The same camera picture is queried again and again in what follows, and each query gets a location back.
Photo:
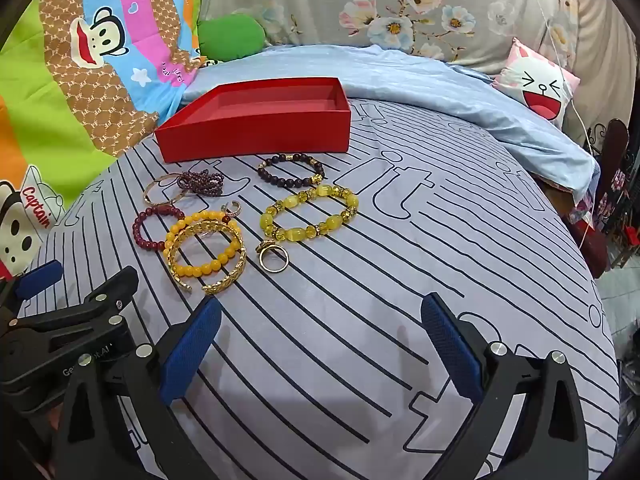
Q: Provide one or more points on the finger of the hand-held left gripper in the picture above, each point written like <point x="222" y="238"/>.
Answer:
<point x="39" y="277"/>
<point x="107" y="290"/>

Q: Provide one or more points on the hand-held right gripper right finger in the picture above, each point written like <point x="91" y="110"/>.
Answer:
<point x="450" y="347"/>

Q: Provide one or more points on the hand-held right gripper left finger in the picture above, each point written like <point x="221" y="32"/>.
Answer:
<point x="192" y="350"/>

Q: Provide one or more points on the thin gold bangle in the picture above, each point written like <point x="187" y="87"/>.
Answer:
<point x="148" y="192"/>

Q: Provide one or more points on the plain gold hoop earring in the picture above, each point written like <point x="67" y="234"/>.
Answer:
<point x="280" y="266"/>

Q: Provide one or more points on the studded gold hoop earring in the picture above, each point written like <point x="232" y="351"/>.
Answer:
<point x="235" y="214"/>

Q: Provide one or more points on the red cardboard box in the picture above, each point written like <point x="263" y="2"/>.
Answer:
<point x="260" y="132"/>

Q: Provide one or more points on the striped lilac bed sheet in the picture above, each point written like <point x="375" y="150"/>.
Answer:
<point x="400" y="260"/>

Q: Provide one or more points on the cartoon monkey blanket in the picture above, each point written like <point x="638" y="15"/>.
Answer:
<point x="100" y="60"/>

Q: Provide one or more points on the light blue blanket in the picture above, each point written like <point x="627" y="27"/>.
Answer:
<point x="425" y="80"/>

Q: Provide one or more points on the pink cartoon face pillow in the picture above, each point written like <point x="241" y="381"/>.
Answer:
<point x="542" y="85"/>

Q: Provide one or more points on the green pillow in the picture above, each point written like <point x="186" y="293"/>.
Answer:
<point x="230" y="35"/>

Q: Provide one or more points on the beige curtain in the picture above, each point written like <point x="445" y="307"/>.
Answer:
<point x="605" y="35"/>

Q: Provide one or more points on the grey floral quilt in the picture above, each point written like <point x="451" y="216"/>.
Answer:
<point x="375" y="5"/>

